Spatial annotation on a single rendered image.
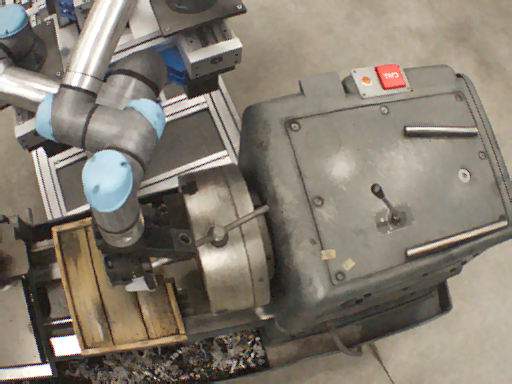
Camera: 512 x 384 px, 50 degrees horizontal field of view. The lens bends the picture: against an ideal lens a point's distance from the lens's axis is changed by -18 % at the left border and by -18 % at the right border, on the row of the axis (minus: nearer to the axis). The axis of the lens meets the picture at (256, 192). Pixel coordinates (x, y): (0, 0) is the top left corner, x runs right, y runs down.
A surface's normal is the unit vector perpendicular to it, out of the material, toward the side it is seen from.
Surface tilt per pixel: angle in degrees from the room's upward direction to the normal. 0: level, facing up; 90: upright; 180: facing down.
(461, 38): 0
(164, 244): 32
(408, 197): 0
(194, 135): 0
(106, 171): 16
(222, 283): 45
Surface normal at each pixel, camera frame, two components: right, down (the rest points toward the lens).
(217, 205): 0.01, -0.50
